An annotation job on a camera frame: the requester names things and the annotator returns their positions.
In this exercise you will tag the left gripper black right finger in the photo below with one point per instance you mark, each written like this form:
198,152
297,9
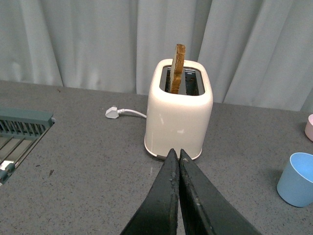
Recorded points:
204,210

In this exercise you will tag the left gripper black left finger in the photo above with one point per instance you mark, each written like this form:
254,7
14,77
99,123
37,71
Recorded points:
158,214

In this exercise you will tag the light blue plastic cup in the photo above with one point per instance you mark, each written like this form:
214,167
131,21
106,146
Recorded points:
295,185

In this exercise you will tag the cream white toaster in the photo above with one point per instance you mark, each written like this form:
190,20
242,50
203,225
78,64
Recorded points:
177,121

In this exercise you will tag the white power plug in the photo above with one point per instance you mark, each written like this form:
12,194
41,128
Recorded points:
112,113

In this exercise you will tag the pink plastic bowl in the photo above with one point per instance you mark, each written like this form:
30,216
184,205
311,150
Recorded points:
309,127

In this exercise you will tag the toasted bread slice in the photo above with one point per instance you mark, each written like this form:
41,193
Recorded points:
177,68

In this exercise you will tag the green dish rack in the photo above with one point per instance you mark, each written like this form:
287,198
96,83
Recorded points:
20,131

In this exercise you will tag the grey white curtain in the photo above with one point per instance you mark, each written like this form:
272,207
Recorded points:
256,52

